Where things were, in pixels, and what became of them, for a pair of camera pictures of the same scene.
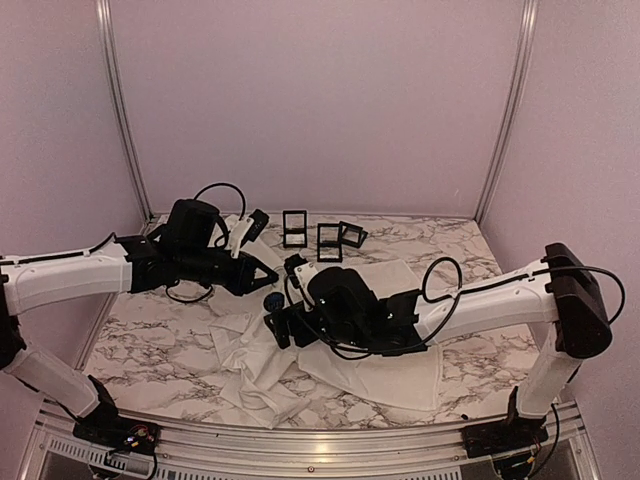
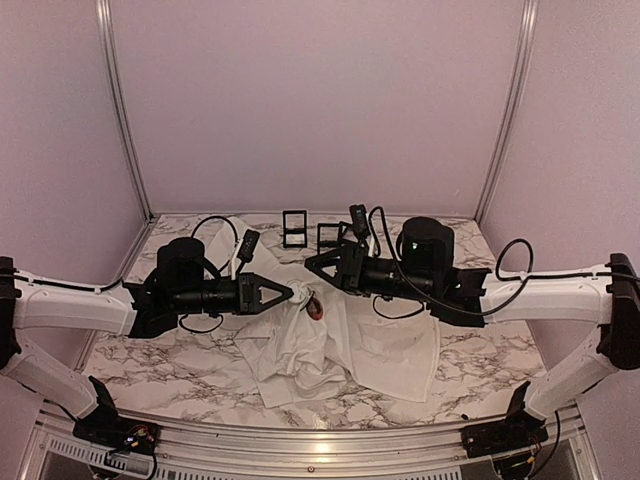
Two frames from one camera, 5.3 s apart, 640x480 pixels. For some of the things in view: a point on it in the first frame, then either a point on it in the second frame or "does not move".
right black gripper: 280,329 -> 353,260
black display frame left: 294,228 does not move
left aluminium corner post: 120,109 does not move
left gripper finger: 250,264 -> 264,284
